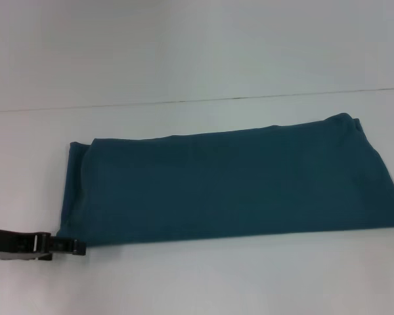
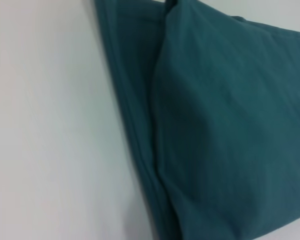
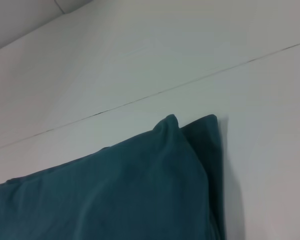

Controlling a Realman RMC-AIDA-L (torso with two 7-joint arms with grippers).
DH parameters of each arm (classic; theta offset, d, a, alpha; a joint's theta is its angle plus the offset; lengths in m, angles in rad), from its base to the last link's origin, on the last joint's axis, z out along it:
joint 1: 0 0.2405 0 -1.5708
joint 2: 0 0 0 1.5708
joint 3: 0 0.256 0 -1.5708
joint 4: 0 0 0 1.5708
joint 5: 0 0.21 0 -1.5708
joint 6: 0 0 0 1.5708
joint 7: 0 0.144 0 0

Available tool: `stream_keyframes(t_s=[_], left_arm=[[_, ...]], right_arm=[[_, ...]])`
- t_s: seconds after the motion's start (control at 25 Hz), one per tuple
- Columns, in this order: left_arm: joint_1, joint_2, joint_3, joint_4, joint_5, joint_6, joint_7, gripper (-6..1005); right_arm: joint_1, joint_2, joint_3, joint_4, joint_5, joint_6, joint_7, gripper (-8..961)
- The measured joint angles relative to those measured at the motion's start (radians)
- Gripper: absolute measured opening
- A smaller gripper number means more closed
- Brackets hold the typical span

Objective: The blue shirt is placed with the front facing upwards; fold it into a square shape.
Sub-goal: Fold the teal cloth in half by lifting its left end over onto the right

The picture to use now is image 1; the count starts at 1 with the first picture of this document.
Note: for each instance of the teal shirt with cream lettering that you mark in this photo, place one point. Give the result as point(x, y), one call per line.
point(233, 183)

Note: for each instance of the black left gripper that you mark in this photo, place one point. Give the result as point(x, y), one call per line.
point(16, 244)

